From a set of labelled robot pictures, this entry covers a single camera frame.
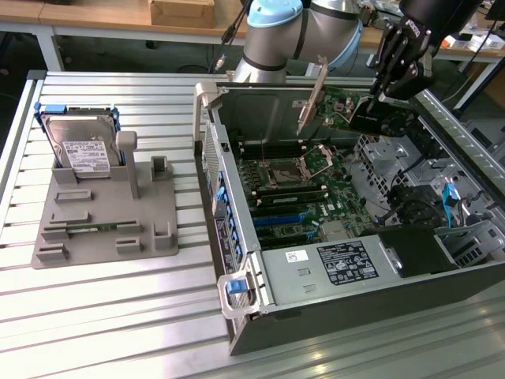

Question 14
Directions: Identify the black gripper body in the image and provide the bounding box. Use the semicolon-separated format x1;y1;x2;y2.
394;0;484;60

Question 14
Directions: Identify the green graphics card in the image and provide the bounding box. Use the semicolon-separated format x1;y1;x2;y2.
295;54;420;140

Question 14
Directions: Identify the cluttered wooden desk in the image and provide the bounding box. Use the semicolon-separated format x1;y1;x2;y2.
354;0;505;84

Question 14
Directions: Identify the metal disk bay cage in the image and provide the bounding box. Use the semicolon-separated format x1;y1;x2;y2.
354;133;411;175

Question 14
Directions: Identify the metal socket cover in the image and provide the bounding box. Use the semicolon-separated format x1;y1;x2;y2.
299;144;337;175

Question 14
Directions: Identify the green motherboard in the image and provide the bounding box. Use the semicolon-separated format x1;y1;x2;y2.
236;144;374;252

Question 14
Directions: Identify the CPU socket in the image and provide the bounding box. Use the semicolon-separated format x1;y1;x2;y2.
264;159;307;187

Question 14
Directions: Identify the black RAM stick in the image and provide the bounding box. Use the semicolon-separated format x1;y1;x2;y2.
256;189;329;207

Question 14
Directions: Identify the black plastic air shroud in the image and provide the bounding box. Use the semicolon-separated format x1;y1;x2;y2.
361;227;461;280

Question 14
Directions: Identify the blue expansion slot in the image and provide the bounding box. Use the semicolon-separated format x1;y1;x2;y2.
252;212;312;228

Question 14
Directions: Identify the brown cardboard box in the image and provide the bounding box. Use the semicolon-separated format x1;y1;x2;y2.
148;0;216;28

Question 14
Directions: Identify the grey power supply with labels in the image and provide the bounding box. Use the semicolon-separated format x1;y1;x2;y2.
260;235;403;307

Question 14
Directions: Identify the open black PC case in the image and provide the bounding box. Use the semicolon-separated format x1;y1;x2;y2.
193;81;505;356

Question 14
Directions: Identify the long wooden desk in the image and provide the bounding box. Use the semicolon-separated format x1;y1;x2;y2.
0;0;250;72

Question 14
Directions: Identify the hard disk in blue caddy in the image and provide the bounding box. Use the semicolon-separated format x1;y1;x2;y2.
33;101;125;181

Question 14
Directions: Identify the grey plastic parts rack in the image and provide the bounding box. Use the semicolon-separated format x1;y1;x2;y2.
30;129;179;272

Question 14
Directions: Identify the green RAM stick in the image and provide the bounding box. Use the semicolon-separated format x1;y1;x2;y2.
65;223;119;234

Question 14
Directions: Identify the blue disk wire connector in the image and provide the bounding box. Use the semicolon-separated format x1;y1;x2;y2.
443;182;461;230

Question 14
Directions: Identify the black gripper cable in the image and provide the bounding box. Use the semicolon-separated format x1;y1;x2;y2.
215;0;253;73

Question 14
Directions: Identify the grey card retention bracket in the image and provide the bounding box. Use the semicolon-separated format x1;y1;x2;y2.
193;81;220;143

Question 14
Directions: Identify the clear case handle, blue latch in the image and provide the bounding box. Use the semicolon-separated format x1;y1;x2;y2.
217;272;261;319

